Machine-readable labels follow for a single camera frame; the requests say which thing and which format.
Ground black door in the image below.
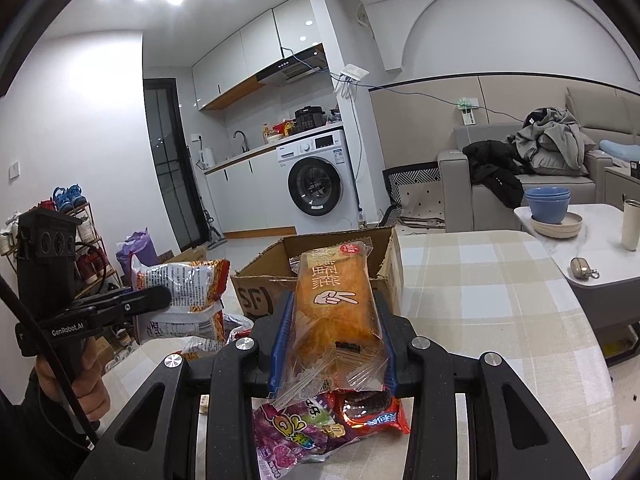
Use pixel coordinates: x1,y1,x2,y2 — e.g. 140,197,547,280
143,78,208,252

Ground brown SF cardboard box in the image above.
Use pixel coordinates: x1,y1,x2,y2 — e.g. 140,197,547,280
231,228,404,320

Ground black cable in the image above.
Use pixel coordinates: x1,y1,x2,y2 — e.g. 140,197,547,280
0,274,101,446

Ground black white floor rug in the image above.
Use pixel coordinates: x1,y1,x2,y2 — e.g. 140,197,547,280
380,162,446,231

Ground grey clothes pile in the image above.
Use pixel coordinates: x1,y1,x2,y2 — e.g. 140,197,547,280
506,107,596,177

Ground beige plate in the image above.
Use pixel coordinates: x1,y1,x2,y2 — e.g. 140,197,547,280
530,211,582,240

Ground orange stick snack bag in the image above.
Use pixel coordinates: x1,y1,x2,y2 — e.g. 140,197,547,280
131,256,230,344

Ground white washing machine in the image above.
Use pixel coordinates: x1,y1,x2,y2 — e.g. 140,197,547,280
277,128,360,234

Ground purple grape candy bag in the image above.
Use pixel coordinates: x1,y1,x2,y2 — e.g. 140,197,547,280
253,392,359,479

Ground grey sofa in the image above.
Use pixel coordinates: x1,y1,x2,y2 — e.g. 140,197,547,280
437,84,639,232

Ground white marble coffee table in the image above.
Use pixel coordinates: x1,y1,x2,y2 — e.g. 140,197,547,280
514,204,639,336

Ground red black snack packet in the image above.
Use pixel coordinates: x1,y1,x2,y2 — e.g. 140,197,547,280
180,311,254,361

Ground plaid tablecloth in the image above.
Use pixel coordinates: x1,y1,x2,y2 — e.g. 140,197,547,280
100,231,624,479

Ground person's left hand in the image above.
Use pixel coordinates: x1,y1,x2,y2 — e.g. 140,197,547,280
35,337,111,424

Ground clear orange bread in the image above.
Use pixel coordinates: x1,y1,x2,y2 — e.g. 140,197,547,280
271,242,388,410

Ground white kitchen cabinets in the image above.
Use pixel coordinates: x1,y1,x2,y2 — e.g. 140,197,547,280
206,150,296,238

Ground black jacket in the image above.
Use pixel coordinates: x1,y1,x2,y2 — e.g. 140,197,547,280
462,140,524,209

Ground red chocolate pie packet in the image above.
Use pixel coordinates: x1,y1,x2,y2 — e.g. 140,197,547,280
332,389,410,438

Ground metal key pouch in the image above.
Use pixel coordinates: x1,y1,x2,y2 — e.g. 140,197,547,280
570,257,600,281

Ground white cup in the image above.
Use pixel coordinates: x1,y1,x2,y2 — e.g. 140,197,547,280
620,198,640,252

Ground wooden shoe rack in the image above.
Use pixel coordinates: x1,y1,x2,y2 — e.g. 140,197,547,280
0,199,124,306

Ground blue bowl stack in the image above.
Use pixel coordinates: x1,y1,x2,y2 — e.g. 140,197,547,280
524,186,570,224

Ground range hood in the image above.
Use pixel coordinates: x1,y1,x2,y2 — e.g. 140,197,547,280
256,44,329,87

